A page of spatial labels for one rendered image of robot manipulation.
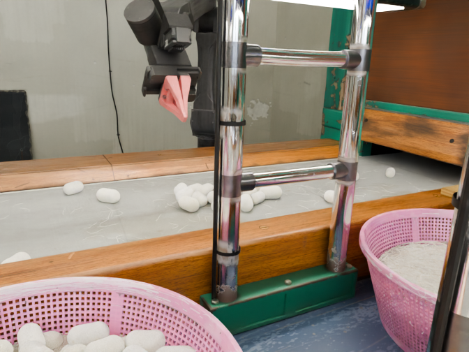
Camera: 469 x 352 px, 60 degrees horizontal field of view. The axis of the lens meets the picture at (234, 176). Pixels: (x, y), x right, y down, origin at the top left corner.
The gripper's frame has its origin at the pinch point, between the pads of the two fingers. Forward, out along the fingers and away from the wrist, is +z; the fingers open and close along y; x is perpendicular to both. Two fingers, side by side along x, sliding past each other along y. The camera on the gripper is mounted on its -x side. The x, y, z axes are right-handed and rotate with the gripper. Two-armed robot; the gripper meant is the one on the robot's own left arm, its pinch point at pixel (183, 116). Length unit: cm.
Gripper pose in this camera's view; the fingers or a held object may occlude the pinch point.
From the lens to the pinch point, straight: 72.2
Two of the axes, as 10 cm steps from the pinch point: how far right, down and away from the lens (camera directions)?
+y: 8.9, -0.9, 4.5
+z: 3.2, 8.2, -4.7
